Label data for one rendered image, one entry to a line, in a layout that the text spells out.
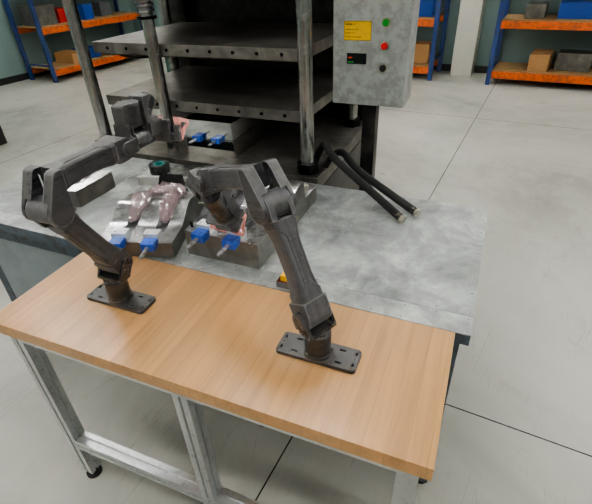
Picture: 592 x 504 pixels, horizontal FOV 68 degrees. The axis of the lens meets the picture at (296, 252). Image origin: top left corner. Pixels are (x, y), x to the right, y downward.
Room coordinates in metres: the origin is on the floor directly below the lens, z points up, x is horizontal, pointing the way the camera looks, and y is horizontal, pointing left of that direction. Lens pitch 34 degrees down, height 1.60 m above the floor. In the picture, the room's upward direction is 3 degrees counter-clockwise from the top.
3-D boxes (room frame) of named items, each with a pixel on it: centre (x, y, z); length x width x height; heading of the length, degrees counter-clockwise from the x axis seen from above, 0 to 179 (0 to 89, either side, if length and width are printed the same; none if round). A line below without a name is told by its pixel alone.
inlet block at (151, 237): (1.18, 0.46, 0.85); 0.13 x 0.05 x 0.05; 173
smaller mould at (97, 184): (1.70, 0.87, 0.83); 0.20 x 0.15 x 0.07; 156
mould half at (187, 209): (1.46, 0.49, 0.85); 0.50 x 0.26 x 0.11; 173
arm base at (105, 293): (0.99, 0.51, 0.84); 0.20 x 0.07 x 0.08; 66
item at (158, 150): (2.44, 0.31, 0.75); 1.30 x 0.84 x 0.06; 66
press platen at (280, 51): (2.48, 0.29, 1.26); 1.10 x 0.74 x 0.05; 66
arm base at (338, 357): (0.75, -0.04, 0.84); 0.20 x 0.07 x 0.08; 66
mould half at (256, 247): (1.39, 0.13, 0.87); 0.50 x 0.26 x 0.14; 156
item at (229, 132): (2.34, 0.30, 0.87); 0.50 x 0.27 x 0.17; 156
